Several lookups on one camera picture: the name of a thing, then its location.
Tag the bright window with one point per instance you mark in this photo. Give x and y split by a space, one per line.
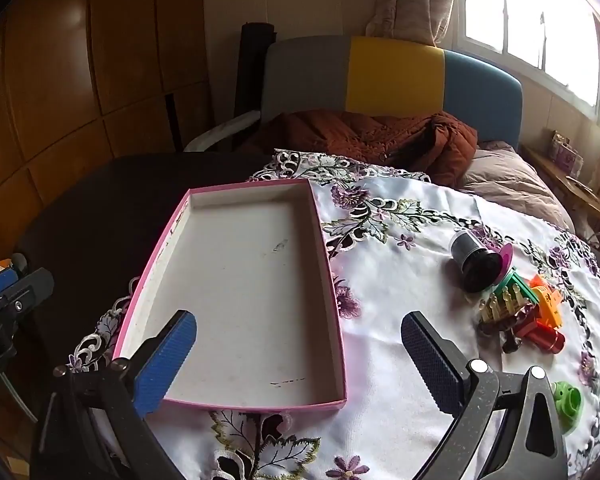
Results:
530 20

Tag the brown plastic toy figure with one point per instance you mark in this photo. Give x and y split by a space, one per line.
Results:
511 342

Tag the brown quilted jacket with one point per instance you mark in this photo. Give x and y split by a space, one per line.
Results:
360 135

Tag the pink cardboard box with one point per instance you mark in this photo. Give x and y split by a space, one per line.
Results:
240 285

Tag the purple hat-shaped toy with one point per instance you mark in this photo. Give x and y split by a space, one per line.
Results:
506 260

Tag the purple printed boxes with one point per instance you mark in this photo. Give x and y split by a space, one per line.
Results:
567 157

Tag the wooden side desk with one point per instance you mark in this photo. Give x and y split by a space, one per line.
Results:
580 200

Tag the teal green plastic toy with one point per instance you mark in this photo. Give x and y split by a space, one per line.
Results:
514 282

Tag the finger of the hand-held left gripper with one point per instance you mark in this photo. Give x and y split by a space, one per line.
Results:
30 287

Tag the yellow plastic toy tool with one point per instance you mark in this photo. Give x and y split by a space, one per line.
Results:
550 310

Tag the grey yellow blue sofa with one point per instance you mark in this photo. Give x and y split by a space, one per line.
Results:
395 70

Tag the orange cube block toy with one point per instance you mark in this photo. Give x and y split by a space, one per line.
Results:
540 281

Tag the white chair armrest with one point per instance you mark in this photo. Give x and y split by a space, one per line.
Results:
220 132

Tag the cream toy pieces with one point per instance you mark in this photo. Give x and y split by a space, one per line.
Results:
500 307

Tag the white floral embroidered tablecloth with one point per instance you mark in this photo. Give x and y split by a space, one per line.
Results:
390 280

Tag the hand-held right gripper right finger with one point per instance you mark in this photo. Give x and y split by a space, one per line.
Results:
430 365

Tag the wooden wardrobe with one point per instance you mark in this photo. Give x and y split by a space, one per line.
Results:
80 60

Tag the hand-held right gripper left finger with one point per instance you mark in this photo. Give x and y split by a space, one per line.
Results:
165 362

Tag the black grey toy cup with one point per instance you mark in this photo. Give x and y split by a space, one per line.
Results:
472 265

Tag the red metallic cylinder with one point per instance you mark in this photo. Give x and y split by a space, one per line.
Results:
542 337

